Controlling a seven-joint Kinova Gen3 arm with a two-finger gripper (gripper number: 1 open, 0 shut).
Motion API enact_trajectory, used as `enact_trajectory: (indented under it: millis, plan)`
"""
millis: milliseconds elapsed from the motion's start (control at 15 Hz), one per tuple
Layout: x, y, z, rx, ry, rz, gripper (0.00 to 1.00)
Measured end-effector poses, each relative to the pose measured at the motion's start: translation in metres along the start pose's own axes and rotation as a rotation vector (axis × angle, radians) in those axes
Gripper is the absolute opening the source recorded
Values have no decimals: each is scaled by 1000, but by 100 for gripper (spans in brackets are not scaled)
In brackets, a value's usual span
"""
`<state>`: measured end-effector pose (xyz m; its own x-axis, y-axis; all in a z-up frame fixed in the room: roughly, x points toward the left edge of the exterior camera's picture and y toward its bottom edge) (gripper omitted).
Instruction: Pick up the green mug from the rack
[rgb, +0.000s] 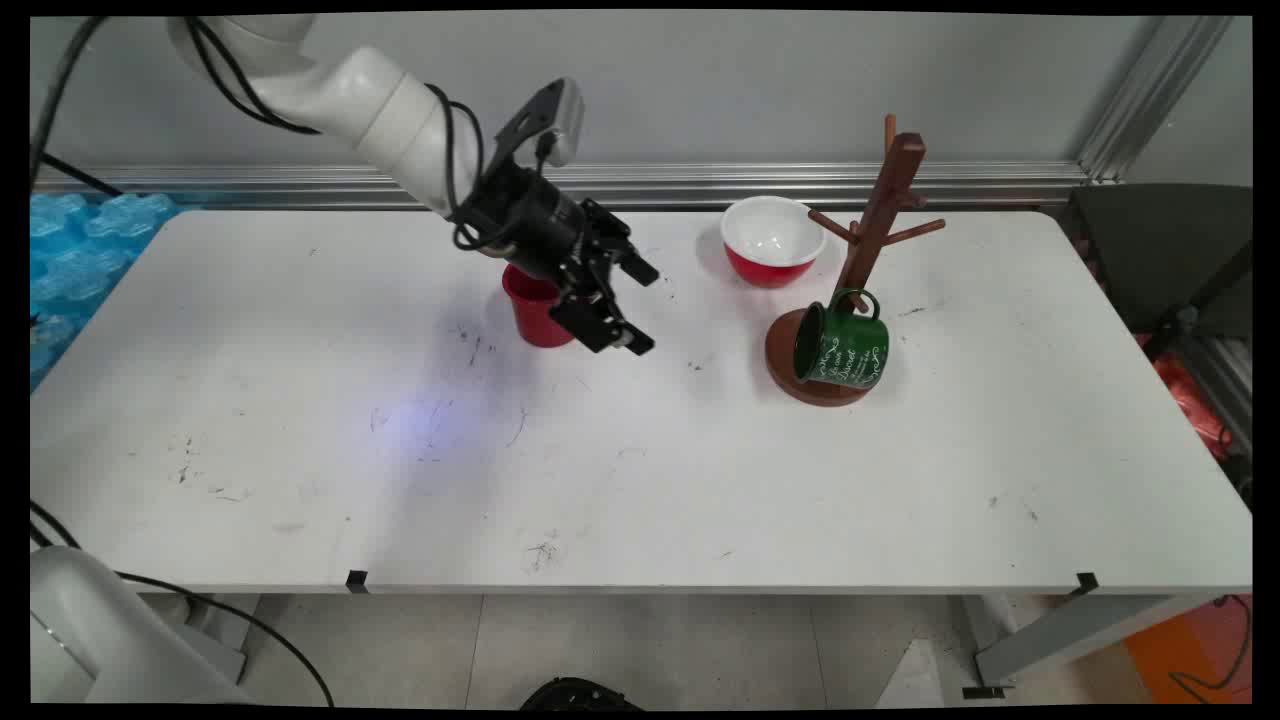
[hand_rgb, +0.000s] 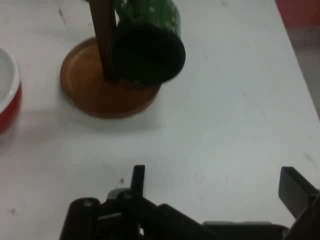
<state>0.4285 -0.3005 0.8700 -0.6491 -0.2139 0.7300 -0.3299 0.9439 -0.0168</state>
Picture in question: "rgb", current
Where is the red bowl white inside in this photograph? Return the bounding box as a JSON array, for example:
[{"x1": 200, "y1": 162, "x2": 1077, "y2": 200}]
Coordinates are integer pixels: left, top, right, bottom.
[{"x1": 720, "y1": 195, "x2": 828, "y2": 290}]

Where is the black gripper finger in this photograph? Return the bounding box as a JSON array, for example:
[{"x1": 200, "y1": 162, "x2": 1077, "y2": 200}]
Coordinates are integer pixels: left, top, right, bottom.
[
  {"x1": 585, "y1": 200, "x2": 661, "y2": 288},
  {"x1": 549, "y1": 269, "x2": 657, "y2": 357}
]

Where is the brown wooden mug tree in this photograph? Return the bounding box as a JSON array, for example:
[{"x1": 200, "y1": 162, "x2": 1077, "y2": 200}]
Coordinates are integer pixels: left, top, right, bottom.
[{"x1": 765, "y1": 113, "x2": 947, "y2": 408}]

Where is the slanted aluminium frame post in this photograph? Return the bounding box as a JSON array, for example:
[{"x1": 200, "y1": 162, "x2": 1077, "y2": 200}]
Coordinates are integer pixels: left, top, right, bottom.
[{"x1": 1075, "y1": 15, "x2": 1237, "y2": 187}]

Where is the grey robot pedestal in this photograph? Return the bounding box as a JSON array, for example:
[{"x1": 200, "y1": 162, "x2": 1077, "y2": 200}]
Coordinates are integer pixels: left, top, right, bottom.
[{"x1": 150, "y1": 595, "x2": 263, "y2": 687}]

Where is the red plastic bag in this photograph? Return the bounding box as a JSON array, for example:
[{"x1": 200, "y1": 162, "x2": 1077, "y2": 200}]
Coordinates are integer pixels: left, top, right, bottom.
[{"x1": 1135, "y1": 335, "x2": 1237, "y2": 461}]

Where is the grey table leg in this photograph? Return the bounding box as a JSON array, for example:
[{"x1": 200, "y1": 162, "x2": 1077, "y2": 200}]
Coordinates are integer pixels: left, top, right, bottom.
[{"x1": 973, "y1": 595, "x2": 1223, "y2": 691}]

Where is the horizontal aluminium frame rail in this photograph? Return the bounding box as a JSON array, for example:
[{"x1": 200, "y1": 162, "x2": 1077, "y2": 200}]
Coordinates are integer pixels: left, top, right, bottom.
[{"x1": 35, "y1": 162, "x2": 1091, "y2": 211}]

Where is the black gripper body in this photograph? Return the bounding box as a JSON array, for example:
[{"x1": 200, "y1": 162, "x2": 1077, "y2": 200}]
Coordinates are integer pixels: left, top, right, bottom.
[{"x1": 462, "y1": 163, "x2": 613, "y2": 293}]

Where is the orange floor mat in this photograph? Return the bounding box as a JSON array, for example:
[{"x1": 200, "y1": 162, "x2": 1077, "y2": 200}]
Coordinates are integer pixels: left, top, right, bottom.
[{"x1": 1125, "y1": 595, "x2": 1253, "y2": 706}]

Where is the red mug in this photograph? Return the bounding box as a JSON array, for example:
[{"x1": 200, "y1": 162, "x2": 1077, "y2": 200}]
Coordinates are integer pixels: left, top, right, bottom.
[{"x1": 501, "y1": 262, "x2": 578, "y2": 349}]

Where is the green enamel mug white lettering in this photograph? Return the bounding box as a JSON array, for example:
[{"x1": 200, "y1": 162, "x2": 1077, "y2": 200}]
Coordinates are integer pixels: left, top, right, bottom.
[{"x1": 793, "y1": 288, "x2": 891, "y2": 391}]

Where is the thin black floor cable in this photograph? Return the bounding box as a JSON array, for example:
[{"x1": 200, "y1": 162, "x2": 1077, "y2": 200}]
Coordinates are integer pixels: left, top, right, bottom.
[{"x1": 1168, "y1": 595, "x2": 1253, "y2": 694}]

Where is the black round floor object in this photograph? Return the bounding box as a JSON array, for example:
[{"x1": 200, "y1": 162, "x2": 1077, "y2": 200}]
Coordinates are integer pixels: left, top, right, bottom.
[{"x1": 520, "y1": 677, "x2": 642, "y2": 711}]

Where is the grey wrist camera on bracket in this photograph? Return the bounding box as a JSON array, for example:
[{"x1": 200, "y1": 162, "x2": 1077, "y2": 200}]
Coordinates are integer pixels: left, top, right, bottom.
[{"x1": 490, "y1": 77, "x2": 587, "y2": 173}]

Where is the blue bubble wrap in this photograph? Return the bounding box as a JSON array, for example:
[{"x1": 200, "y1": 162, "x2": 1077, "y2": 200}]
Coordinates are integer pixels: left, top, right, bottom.
[{"x1": 30, "y1": 192, "x2": 182, "y2": 391}]

